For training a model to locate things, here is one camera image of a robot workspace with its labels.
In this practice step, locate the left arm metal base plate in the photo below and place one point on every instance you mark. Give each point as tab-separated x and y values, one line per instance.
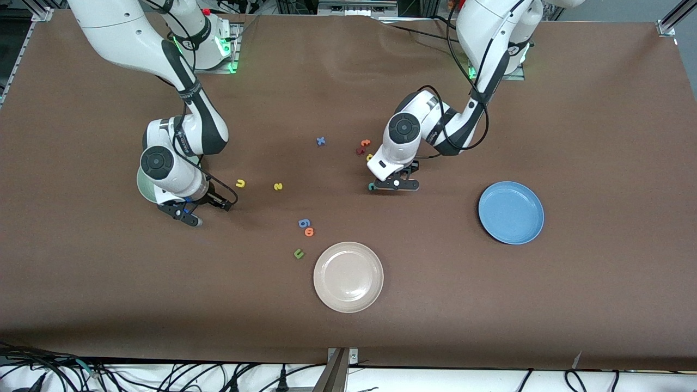
517	77

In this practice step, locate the brown table cover sheet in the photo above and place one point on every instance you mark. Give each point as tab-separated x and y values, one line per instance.
435	305

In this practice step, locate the white paper tag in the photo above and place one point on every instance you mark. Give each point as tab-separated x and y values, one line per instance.
577	360

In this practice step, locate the pale green plate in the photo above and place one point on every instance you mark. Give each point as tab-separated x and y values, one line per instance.
142	188

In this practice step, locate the blue plate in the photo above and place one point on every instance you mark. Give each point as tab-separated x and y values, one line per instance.
511	212

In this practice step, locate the grey metal bracket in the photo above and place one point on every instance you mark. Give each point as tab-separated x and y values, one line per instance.
337	375

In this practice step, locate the black power plug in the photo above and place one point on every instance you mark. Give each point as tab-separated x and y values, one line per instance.
234	384
282	381

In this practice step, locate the beige plate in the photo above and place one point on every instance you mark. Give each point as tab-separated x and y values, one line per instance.
348	277

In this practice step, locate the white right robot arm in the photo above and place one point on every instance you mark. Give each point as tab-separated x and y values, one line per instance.
125	38

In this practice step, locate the grey metal frame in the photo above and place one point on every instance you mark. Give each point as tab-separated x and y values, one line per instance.
354	8

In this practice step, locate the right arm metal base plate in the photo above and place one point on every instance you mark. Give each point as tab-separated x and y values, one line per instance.
237	54

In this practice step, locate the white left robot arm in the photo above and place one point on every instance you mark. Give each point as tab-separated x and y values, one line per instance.
490	27

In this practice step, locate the aluminium frame profile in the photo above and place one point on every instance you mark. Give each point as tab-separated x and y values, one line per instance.
42	15
672	19

